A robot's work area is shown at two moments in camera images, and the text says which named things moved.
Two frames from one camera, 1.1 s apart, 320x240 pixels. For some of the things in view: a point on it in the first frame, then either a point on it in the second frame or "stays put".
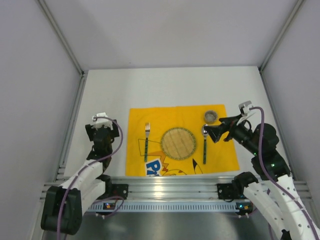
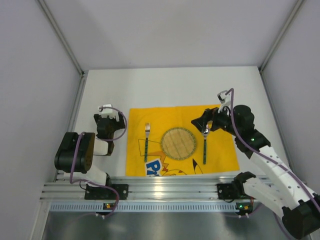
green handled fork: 147,130 stays put
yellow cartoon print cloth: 220,156 stays put
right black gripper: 227,127 to 210,117
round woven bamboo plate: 178,143 stays put
